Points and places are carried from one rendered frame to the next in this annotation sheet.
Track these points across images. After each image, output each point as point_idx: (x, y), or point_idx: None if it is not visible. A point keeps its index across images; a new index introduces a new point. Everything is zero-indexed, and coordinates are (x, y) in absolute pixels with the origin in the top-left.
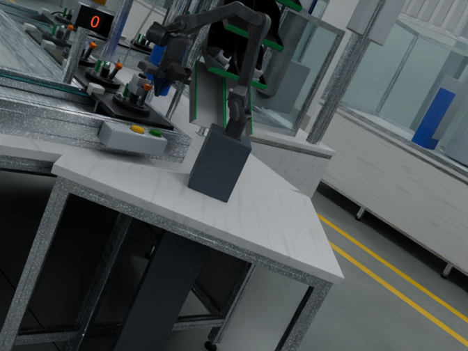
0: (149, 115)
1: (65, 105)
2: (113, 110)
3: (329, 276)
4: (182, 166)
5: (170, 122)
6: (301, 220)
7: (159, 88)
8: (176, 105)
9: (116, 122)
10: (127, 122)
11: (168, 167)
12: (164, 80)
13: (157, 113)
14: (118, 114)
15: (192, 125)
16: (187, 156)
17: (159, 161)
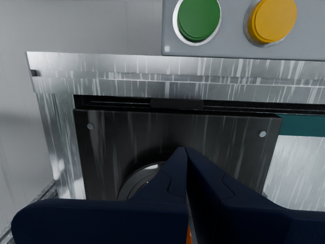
0: (131, 166)
1: (300, 192)
2: (271, 144)
3: None
4: (80, 38)
5: (61, 158)
6: None
7: (212, 169)
8: (3, 232)
9: (308, 69)
10: (258, 84)
11: (129, 20)
12: (304, 211)
13: (91, 190)
14: (275, 118)
15: None
16: (36, 104)
17: (138, 51)
